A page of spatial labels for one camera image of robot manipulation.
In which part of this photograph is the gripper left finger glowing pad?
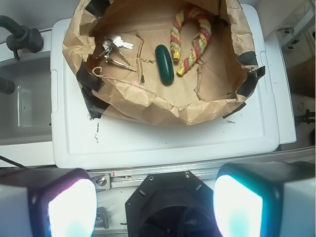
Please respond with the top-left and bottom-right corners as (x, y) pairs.
(0, 168), (97, 237)

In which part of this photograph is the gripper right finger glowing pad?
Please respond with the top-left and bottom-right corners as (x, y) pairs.
(213, 161), (316, 237)

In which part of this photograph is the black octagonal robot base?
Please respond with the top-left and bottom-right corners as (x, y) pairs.
(125, 171), (221, 237)

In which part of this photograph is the white plastic bin lid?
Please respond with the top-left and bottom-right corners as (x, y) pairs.
(50, 19), (280, 169)

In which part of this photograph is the translucent plastic bin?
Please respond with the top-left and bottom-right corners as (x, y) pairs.
(0, 55), (54, 146)

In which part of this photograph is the dark green oblong case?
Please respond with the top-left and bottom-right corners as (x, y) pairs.
(155, 44), (174, 86)

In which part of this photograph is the crumpled brown paper bag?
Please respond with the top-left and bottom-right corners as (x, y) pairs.
(63, 0), (265, 126)

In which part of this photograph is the silver key bunch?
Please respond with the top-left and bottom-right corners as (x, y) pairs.
(94, 35), (137, 73)

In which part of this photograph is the grey clamp handle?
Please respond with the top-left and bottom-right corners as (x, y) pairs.
(0, 15), (44, 60)

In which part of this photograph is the multicolored twisted rope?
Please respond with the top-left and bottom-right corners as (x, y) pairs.
(169, 5), (213, 77)

